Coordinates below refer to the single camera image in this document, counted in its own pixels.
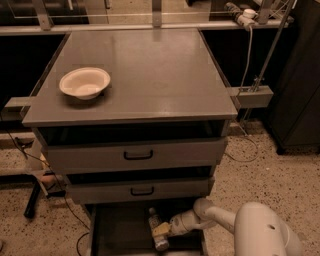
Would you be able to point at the blue plastic water bottle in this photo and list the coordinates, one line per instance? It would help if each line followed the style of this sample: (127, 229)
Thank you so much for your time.
(161, 242)

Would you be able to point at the grey top drawer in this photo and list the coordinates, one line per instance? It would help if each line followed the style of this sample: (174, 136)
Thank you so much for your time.
(75, 150)

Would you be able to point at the grey middle drawer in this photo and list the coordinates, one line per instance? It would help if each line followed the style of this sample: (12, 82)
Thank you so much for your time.
(139, 185)

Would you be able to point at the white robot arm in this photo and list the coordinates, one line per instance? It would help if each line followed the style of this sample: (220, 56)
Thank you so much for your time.
(257, 229)

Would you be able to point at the white power strip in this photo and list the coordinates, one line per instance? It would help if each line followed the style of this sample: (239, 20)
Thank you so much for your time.
(244, 18)

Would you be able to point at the grey right bracket block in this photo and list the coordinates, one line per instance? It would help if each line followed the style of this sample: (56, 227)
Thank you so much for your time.
(248, 99)

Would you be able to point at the dark cabinet at right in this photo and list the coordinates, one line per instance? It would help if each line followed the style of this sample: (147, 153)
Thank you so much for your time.
(293, 115)

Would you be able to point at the grey bracket block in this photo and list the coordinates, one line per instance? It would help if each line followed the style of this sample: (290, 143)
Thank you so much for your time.
(248, 99)
(16, 108)

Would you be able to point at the grey bottom drawer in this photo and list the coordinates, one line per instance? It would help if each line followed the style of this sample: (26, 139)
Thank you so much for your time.
(122, 229)

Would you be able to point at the grey drawer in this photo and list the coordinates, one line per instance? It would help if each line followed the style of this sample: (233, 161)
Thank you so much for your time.
(139, 185)
(122, 229)
(75, 150)

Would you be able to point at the grey left bracket block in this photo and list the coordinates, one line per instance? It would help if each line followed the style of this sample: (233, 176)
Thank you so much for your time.
(16, 108)

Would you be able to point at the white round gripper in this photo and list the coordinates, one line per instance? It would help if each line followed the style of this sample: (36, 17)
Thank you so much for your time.
(179, 223)

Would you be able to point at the black stand leg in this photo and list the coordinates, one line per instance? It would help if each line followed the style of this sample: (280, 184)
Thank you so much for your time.
(31, 205)

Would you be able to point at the white paper bowl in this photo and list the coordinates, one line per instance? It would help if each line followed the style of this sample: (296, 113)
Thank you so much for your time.
(84, 83)

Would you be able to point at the grey drawer cabinet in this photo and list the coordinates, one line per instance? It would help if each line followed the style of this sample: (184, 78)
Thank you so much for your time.
(159, 78)

